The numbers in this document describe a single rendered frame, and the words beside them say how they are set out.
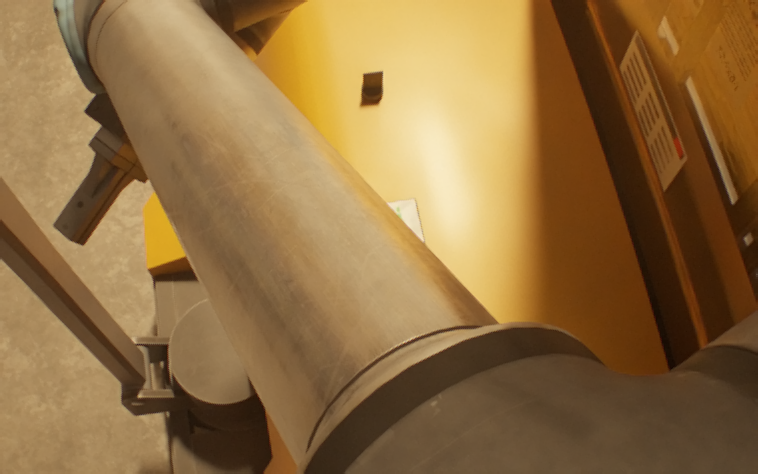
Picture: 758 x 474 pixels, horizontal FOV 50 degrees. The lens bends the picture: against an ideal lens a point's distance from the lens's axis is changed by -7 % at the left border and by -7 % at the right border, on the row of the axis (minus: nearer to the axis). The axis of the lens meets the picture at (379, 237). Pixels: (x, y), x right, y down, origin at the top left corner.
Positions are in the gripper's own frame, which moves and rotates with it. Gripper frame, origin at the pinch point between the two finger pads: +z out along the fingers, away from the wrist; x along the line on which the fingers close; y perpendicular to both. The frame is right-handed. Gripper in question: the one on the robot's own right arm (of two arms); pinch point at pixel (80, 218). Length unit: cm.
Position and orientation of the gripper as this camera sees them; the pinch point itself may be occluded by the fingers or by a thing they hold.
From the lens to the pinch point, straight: 80.8
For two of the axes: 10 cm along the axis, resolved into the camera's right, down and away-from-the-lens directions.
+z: -5.8, 8.1, -0.7
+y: -8.0, -5.6, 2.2
